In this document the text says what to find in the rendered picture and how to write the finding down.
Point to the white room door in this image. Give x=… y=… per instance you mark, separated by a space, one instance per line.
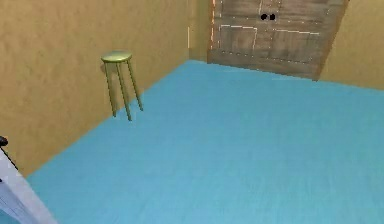
x=16 y=196

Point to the brown wooden cupboard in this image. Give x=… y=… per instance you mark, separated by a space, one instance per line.
x=270 y=40

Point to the olive green round stool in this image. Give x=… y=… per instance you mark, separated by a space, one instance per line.
x=117 y=57

